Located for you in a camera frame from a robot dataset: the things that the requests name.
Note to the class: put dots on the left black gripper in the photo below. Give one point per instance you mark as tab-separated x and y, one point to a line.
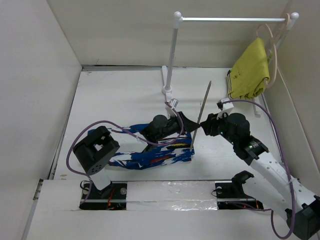
189	125

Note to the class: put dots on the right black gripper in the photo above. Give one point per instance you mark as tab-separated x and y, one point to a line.
212	121

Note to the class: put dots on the blue white red patterned trousers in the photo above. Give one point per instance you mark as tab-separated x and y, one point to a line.
131	153

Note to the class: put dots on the grey wire hanger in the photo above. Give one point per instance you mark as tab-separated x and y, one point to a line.
200	114

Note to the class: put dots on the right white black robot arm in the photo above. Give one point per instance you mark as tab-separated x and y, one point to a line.
285	195

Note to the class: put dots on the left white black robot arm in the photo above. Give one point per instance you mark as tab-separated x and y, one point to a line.
168	141

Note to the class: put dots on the yellow green shorts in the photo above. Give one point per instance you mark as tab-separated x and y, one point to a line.
246	78

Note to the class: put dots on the white garment rack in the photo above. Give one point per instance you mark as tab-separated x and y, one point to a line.
275	39

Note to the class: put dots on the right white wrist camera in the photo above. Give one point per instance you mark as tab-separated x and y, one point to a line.
225	107

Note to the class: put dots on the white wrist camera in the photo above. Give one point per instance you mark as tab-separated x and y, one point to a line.
225	107
170	107

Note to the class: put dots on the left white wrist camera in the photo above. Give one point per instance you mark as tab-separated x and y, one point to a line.
170	107

